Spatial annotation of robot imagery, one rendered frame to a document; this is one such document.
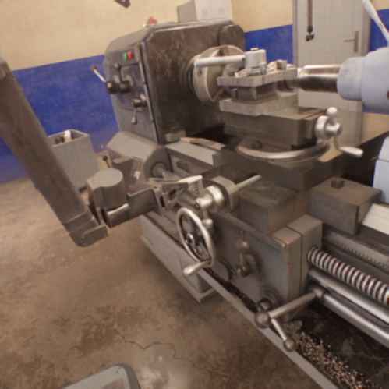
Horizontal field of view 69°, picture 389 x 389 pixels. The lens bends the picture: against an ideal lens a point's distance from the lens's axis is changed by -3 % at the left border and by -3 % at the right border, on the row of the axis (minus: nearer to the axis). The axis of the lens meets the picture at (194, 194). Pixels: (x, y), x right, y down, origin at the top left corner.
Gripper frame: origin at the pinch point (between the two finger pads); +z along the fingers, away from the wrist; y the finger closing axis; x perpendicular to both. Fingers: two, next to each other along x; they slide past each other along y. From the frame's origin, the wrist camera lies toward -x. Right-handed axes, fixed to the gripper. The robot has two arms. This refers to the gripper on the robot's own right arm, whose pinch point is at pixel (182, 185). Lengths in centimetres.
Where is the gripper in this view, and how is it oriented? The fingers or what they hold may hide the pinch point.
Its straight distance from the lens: 71.0
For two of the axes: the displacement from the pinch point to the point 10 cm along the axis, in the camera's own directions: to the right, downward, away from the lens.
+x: 2.0, 9.1, 3.8
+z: 8.3, -3.6, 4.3
